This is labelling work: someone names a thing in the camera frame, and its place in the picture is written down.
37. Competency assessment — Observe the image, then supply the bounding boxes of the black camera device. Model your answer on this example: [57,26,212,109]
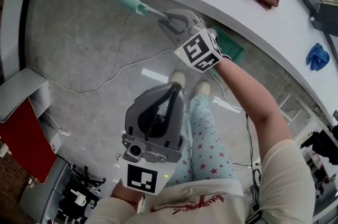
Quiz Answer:
[299,129,338,163]

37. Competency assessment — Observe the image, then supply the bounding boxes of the grey cabinet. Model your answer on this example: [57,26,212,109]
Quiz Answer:
[17,156,72,220]

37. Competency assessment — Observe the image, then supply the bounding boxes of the black stand equipment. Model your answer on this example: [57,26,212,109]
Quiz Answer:
[56,161,107,219]

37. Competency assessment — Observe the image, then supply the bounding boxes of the person's beige shoe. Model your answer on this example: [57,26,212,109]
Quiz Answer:
[168,71,187,87]
[193,79,212,98]

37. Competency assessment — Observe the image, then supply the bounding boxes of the white cabinet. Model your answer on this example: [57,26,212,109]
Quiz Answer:
[0,67,63,163]

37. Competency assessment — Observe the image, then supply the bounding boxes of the long white cable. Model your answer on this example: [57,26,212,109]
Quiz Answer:
[26,48,179,95]

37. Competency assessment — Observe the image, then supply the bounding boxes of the grey concrete floor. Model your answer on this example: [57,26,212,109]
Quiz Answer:
[18,0,332,224]

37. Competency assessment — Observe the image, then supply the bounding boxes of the person's left beige shoe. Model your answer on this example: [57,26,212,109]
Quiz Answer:
[168,71,187,87]

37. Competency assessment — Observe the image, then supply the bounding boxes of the blue crumpled glove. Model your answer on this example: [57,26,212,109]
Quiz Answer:
[306,42,331,71]

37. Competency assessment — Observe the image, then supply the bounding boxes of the black cable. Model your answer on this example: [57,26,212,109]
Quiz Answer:
[232,111,262,209]

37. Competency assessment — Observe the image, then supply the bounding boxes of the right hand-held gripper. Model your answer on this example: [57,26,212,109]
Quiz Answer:
[157,8,223,74]

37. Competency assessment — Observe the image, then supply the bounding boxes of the person's left forearm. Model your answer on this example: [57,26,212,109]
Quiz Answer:
[110,179,145,206]

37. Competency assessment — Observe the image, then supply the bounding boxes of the red panel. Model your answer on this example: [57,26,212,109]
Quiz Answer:
[0,97,58,185]

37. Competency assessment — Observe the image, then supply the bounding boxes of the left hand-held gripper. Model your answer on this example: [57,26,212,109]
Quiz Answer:
[116,82,186,196]

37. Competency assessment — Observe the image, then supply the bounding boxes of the person's right forearm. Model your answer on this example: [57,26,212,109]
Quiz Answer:
[211,55,295,162]

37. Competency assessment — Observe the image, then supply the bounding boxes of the thin white cable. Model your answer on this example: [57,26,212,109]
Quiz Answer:
[210,71,247,113]

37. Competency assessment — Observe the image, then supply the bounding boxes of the person's cream shirt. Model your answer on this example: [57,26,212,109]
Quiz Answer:
[86,138,317,224]

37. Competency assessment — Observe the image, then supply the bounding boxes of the person's right beige shoe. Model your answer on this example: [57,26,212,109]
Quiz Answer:
[193,79,212,98]

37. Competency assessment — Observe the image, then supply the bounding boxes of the person's right star-patterned leg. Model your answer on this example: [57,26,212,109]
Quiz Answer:
[188,93,239,187]

